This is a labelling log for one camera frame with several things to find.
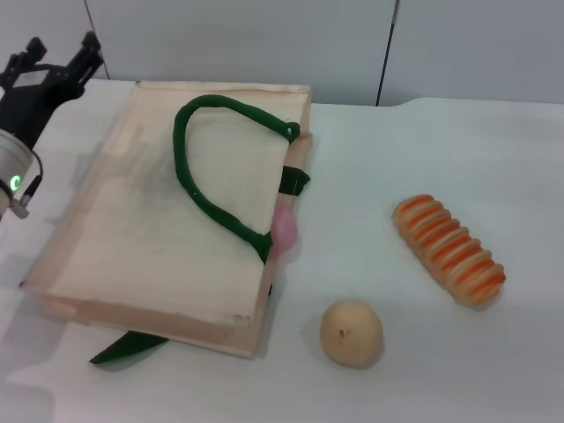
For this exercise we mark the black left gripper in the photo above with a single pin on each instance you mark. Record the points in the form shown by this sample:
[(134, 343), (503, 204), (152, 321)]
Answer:
[(31, 101)]

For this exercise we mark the pink toy peach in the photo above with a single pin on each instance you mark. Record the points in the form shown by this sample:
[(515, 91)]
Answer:
[(285, 227)]

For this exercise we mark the beige toy pear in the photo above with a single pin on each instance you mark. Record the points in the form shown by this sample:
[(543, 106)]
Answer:
[(350, 332)]

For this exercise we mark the orange striped toy bread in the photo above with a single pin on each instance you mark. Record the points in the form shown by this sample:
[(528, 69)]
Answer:
[(449, 251)]

